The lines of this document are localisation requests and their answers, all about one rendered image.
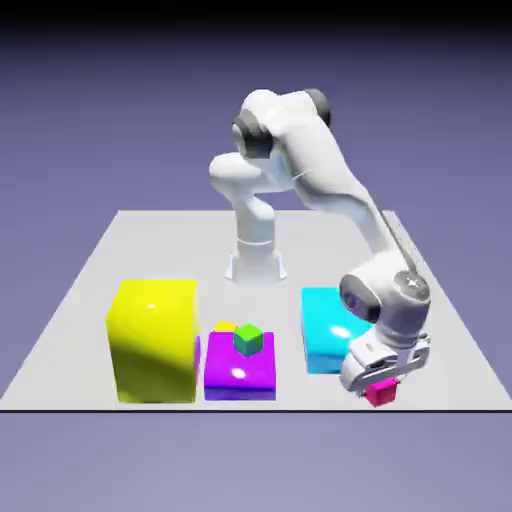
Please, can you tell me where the large yellow box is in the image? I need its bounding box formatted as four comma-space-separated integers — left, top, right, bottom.
105, 278, 201, 404

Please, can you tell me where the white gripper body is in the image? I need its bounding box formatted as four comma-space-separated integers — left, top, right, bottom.
338, 342, 432, 398

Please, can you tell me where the large cyan box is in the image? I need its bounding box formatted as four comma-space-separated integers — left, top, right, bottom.
300, 286, 376, 375

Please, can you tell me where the small green cube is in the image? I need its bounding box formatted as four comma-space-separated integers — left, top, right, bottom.
232, 323, 265, 358

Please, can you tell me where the large purple box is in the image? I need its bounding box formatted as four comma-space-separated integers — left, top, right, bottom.
203, 330, 277, 402

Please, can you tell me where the small pink cube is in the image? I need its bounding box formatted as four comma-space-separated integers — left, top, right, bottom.
364, 378, 399, 408

